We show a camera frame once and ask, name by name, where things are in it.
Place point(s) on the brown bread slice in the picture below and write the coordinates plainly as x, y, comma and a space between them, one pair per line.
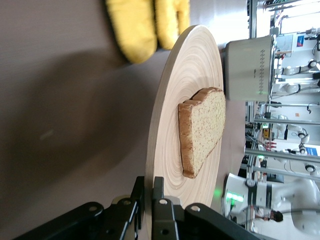
207, 125

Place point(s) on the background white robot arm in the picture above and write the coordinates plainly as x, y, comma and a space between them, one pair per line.
290, 70
302, 133

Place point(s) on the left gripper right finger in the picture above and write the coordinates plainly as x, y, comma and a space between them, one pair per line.
175, 225

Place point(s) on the round light wooden plate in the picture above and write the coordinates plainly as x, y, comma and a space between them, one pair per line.
195, 75

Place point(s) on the beige chrome two-slot toaster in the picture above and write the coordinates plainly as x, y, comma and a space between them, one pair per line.
245, 70

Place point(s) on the yellow quilted oven mitt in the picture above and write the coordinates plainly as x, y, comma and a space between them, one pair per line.
132, 30
170, 22

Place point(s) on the background aluminium post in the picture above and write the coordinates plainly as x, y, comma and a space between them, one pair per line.
252, 20

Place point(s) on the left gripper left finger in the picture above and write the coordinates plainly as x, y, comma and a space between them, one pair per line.
100, 225

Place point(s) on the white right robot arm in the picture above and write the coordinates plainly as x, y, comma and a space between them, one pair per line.
300, 192

